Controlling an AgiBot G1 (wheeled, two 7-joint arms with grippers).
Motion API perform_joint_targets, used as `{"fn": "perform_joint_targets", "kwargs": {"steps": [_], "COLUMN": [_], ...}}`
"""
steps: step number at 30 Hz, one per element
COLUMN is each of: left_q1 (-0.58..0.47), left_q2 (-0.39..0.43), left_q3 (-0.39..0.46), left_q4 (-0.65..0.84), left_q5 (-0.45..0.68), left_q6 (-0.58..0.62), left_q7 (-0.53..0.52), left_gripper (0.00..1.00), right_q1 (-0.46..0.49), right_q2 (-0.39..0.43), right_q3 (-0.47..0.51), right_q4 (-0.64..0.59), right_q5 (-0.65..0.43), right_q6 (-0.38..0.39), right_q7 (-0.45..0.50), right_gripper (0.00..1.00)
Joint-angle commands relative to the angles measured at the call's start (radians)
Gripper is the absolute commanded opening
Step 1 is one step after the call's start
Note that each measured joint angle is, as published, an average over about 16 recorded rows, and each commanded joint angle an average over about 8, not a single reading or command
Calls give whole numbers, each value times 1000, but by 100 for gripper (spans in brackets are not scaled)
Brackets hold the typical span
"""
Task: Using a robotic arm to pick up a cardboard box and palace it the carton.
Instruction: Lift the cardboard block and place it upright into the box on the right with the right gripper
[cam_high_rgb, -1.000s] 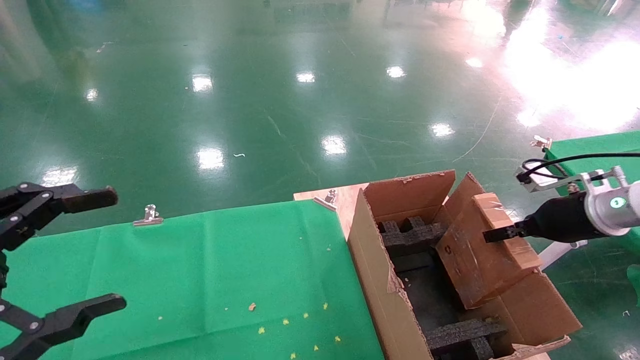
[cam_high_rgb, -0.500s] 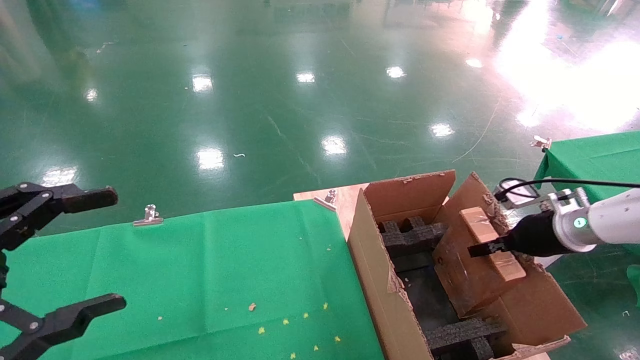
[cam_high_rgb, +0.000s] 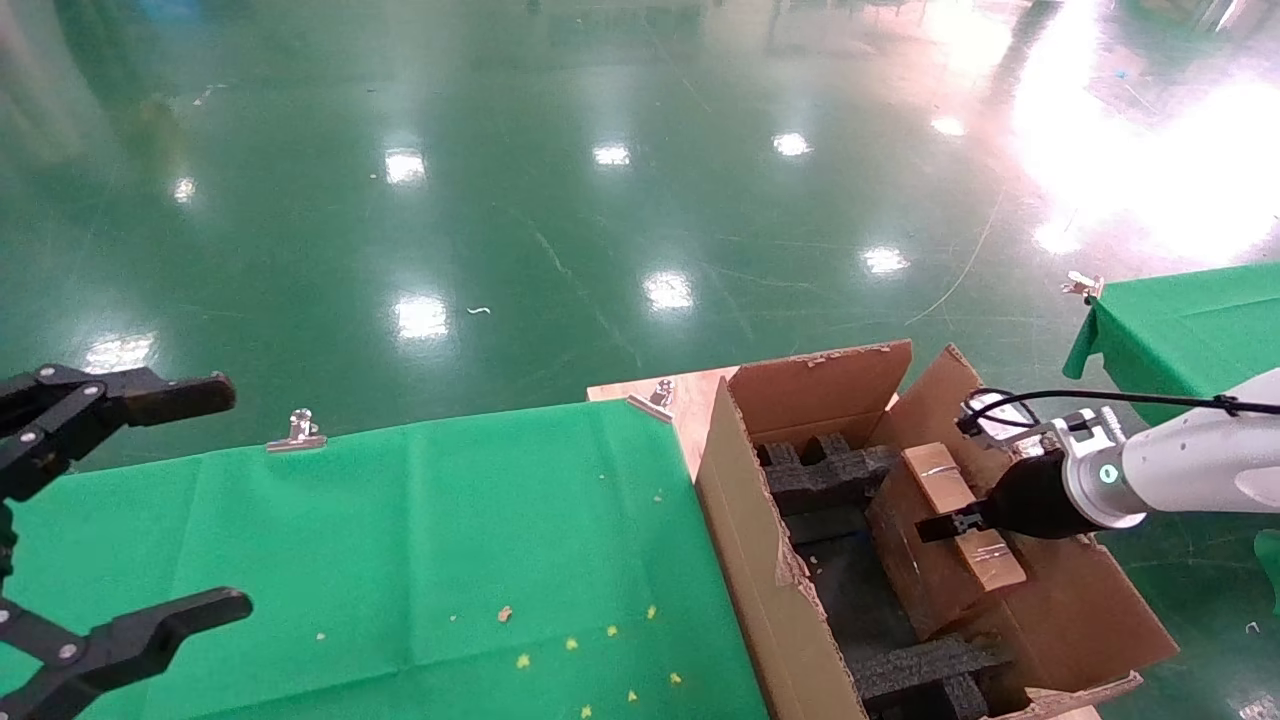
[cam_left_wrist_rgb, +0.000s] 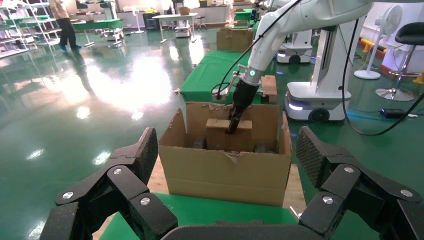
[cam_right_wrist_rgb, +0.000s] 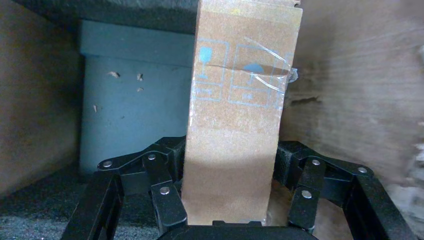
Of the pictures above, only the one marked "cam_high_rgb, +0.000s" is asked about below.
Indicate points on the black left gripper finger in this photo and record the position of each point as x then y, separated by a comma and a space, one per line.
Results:
120, 395
130, 640

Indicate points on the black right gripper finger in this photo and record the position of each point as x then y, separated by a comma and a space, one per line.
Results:
950, 525

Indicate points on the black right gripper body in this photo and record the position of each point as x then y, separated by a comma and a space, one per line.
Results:
1035, 500

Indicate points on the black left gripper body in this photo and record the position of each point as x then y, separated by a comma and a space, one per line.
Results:
6, 545

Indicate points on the small brown cardboard box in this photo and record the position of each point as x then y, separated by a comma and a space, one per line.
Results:
930, 570

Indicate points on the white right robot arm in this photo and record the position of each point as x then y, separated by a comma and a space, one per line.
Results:
1200, 460

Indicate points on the large open brown carton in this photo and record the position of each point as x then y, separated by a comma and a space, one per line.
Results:
740, 540

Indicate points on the black foam insert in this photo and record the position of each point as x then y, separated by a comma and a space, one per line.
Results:
820, 480
920, 665

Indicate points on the metal binder clip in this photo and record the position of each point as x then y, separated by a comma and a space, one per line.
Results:
298, 435
1085, 287
655, 400

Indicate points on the green cloth on side table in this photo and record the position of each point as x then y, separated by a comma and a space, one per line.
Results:
1180, 330

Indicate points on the large green tablecloth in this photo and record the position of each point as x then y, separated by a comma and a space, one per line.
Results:
350, 540

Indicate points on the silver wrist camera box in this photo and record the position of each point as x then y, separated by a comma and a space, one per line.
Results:
1005, 415

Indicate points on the silver camera mount bracket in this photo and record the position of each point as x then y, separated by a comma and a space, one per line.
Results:
1095, 428

